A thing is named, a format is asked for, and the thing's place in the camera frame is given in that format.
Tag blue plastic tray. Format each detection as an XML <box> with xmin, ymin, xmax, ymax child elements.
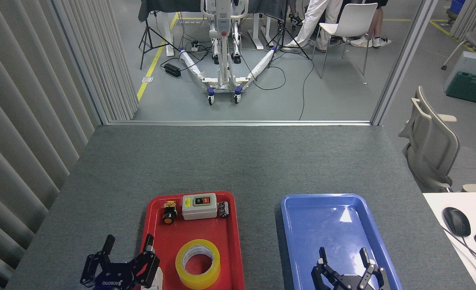
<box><xmin>281</xmin><ymin>193</ymin><xmax>403</xmax><ymax>290</ymax></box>

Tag white chair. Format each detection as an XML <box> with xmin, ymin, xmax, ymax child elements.
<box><xmin>311</xmin><ymin>3</ymin><xmax>378</xmax><ymax>79</ymax></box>

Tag grey vertical blinds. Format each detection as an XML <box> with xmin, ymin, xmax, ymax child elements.
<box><xmin>0</xmin><ymin>0</ymin><xmax>138</xmax><ymax>290</ymax></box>

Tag black mouse cable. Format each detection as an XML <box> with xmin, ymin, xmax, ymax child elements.
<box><xmin>439</xmin><ymin>226</ymin><xmax>476</xmax><ymax>271</ymax></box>

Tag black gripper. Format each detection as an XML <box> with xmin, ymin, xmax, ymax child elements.
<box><xmin>311</xmin><ymin>247</ymin><xmax>390</xmax><ymax>290</ymax></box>
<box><xmin>80</xmin><ymin>234</ymin><xmax>161</xmax><ymax>290</ymax></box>

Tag silver post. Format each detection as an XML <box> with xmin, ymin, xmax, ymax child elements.
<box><xmin>370</xmin><ymin>0</ymin><xmax>439</xmax><ymax>126</ymax></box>

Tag blue bin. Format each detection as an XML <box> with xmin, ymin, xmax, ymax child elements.
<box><xmin>447</xmin><ymin>0</ymin><xmax>466</xmax><ymax>23</ymax></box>

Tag white stand on wheels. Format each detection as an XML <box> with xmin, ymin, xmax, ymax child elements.
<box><xmin>178</xmin><ymin>0</ymin><xmax>278</xmax><ymax>106</ymax></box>

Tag black computer mouse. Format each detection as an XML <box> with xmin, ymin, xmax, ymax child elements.
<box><xmin>442</xmin><ymin>207</ymin><xmax>472</xmax><ymax>237</ymax></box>

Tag white plastic block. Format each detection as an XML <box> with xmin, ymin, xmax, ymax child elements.
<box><xmin>141</xmin><ymin>266</ymin><xmax>164</xmax><ymax>290</ymax></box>

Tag red plastic tray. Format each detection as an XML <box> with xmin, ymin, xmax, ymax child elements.
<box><xmin>135</xmin><ymin>191</ymin><xmax>245</xmax><ymax>290</ymax></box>

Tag white desk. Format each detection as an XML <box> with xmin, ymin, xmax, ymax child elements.
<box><xmin>423</xmin><ymin>192</ymin><xmax>476</xmax><ymax>290</ymax></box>

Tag person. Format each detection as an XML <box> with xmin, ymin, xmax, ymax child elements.
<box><xmin>330</xmin><ymin>0</ymin><xmax>392</xmax><ymax>48</ymax></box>
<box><xmin>280</xmin><ymin>0</ymin><xmax>343</xmax><ymax>54</ymax></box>

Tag silver table rail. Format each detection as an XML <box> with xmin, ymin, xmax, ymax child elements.
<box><xmin>108</xmin><ymin>120</ymin><xmax>372</xmax><ymax>126</ymax></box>

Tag orange push button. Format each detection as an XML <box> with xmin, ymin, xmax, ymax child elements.
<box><xmin>162</xmin><ymin>201</ymin><xmax>178</xmax><ymax>225</ymax></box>

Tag desk with black cloth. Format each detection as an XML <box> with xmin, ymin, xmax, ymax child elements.
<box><xmin>138</xmin><ymin>0</ymin><xmax>291</xmax><ymax>57</ymax></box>

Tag beige office chair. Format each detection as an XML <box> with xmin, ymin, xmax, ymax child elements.
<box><xmin>398</xmin><ymin>86</ymin><xmax>460</xmax><ymax>193</ymax></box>

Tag black tripod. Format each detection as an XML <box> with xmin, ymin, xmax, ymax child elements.
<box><xmin>266</xmin><ymin>0</ymin><xmax>311</xmax><ymax>69</ymax></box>
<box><xmin>138</xmin><ymin>10</ymin><xmax>181</xmax><ymax>71</ymax></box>

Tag yellow tape roll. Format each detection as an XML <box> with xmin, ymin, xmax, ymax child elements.
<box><xmin>175</xmin><ymin>239</ymin><xmax>221</xmax><ymax>290</ymax></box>

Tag green case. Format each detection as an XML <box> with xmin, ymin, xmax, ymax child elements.
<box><xmin>446</xmin><ymin>71</ymin><xmax>476</xmax><ymax>104</ymax></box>

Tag black floor cable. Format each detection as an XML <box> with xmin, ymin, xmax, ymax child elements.
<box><xmin>298</xmin><ymin>60</ymin><xmax>315</xmax><ymax>121</ymax></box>

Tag grey switch box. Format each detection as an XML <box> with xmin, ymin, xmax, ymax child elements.
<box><xmin>182</xmin><ymin>193</ymin><xmax>218</xmax><ymax>221</ymax></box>

